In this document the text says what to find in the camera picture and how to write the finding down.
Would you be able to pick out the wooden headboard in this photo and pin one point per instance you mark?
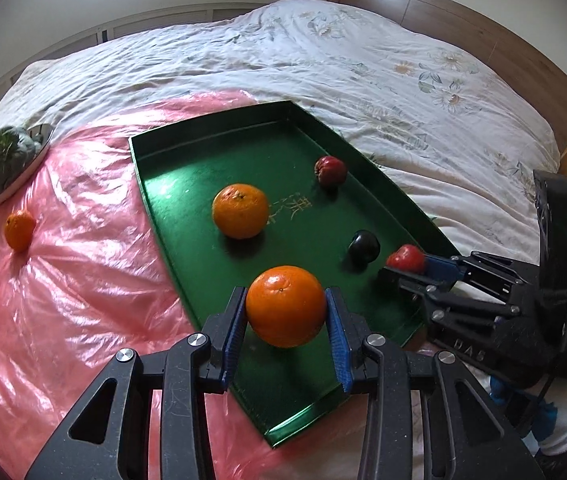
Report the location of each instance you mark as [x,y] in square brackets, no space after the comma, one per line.
[463,25]

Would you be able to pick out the orange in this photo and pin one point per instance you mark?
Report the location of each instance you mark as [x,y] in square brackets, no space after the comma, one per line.
[19,230]
[286,305]
[241,210]

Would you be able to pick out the pink plastic sheet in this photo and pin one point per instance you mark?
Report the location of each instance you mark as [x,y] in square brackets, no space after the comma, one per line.
[88,285]

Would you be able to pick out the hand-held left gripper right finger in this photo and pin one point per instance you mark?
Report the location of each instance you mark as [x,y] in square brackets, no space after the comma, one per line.
[338,335]

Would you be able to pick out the green leafy vegetable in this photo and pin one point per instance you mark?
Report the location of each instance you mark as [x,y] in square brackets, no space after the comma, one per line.
[3,155]

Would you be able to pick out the red apple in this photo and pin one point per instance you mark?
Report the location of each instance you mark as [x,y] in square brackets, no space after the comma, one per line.
[406,259]
[331,171]

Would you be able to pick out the dark plum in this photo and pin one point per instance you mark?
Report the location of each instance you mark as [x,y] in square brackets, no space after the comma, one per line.
[363,246]

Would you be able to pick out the white floral quilt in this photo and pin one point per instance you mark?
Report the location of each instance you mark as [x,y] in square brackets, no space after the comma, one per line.
[363,85]

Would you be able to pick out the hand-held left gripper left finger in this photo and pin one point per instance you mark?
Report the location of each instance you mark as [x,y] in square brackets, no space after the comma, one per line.
[233,330]

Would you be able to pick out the person's right hand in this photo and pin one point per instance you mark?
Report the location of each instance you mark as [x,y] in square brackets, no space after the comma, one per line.
[543,415]

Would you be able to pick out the green tray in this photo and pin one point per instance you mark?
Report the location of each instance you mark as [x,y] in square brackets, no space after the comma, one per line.
[188,210]

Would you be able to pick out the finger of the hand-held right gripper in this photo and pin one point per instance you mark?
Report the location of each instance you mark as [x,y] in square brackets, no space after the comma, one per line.
[441,267]
[413,287]

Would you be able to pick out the white plate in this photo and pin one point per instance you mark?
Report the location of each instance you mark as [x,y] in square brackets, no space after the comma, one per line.
[13,187]

